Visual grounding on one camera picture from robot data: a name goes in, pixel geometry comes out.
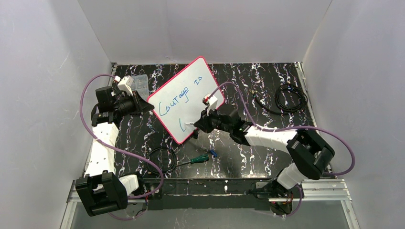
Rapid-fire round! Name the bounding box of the black coiled cable front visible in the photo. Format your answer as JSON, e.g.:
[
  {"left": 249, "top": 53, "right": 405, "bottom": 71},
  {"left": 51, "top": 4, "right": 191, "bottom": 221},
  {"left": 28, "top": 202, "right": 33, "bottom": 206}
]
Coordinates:
[{"left": 147, "top": 146, "right": 178, "bottom": 176}]

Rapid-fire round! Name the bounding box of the purple cable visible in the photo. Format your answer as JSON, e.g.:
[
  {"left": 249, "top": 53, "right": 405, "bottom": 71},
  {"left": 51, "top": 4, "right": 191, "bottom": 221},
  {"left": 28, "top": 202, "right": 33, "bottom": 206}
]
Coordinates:
[
  {"left": 209, "top": 82, "right": 356, "bottom": 218},
  {"left": 79, "top": 73, "right": 164, "bottom": 221}
]

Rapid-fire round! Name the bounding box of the clear plastic organizer box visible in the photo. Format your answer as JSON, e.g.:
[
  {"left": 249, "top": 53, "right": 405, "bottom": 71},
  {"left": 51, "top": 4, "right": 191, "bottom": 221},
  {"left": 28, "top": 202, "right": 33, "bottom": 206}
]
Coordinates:
[{"left": 131, "top": 74, "right": 149, "bottom": 101}]

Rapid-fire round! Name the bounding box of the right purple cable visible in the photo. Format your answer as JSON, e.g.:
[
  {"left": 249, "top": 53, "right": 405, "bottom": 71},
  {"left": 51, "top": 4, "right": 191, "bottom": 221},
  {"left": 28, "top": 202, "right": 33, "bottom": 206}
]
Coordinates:
[{"left": 209, "top": 82, "right": 356, "bottom": 218}]

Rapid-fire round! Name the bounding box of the blue marker cap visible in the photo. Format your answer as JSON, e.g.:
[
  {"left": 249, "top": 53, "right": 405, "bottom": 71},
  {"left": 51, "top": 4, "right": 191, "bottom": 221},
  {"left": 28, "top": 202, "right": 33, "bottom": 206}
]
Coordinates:
[{"left": 210, "top": 149, "right": 217, "bottom": 157}]

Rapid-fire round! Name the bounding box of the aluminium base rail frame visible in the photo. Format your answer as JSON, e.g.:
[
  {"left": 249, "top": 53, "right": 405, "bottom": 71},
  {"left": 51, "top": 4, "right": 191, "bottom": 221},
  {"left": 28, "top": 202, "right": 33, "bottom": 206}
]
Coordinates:
[{"left": 60, "top": 62, "right": 358, "bottom": 229}]

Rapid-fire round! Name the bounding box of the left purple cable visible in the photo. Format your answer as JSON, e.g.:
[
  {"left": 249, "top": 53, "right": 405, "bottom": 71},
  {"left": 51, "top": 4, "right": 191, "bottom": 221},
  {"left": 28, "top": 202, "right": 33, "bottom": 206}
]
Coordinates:
[{"left": 79, "top": 73, "right": 164, "bottom": 221}]

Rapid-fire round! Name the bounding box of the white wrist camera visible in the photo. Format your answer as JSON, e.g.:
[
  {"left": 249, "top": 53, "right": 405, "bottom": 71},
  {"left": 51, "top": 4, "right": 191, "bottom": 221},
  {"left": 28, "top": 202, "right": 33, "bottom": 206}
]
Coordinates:
[
  {"left": 202, "top": 94, "right": 218, "bottom": 116},
  {"left": 117, "top": 76, "right": 134, "bottom": 96}
]

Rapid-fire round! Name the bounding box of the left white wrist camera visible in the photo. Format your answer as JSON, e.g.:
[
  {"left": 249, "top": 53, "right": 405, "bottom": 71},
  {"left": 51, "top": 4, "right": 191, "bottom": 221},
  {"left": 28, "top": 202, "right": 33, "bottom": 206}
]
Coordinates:
[{"left": 117, "top": 76, "right": 134, "bottom": 96}]

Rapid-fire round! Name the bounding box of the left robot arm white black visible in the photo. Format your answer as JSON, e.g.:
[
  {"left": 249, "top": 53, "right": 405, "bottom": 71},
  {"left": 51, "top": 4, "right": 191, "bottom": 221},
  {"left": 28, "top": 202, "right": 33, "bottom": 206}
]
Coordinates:
[{"left": 75, "top": 86, "right": 154, "bottom": 217}]

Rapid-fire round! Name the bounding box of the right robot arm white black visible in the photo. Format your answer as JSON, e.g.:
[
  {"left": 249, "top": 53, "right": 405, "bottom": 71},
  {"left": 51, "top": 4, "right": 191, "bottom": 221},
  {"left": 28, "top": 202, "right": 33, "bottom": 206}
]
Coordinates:
[{"left": 193, "top": 110, "right": 335, "bottom": 198}]

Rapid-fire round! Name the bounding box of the black coiled cable right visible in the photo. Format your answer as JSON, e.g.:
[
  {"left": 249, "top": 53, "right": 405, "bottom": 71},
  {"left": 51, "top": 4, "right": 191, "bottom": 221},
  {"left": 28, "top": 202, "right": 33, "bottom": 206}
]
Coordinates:
[{"left": 251, "top": 83, "right": 309, "bottom": 115}]

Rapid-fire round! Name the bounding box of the pink framed whiteboard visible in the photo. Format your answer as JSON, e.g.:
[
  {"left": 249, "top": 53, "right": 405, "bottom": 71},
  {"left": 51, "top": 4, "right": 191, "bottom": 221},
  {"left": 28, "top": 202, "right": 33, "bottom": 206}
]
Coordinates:
[{"left": 147, "top": 56, "right": 225, "bottom": 144}]

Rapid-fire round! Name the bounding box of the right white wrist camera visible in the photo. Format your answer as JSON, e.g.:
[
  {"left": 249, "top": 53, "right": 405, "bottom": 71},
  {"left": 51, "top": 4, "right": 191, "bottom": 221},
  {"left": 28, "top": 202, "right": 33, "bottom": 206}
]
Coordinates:
[{"left": 202, "top": 94, "right": 218, "bottom": 116}]

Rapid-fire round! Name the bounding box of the green handled screwdriver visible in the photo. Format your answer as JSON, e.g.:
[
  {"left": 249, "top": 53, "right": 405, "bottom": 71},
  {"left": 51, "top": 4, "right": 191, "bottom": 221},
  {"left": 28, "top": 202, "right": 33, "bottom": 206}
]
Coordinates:
[{"left": 177, "top": 154, "right": 210, "bottom": 167}]

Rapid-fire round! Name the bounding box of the black coiled cable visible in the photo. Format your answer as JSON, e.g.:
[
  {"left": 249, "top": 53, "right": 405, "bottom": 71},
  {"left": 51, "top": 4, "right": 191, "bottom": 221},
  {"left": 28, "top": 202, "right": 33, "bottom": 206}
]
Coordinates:
[
  {"left": 147, "top": 146, "right": 178, "bottom": 176},
  {"left": 251, "top": 83, "right": 309, "bottom": 115}
]

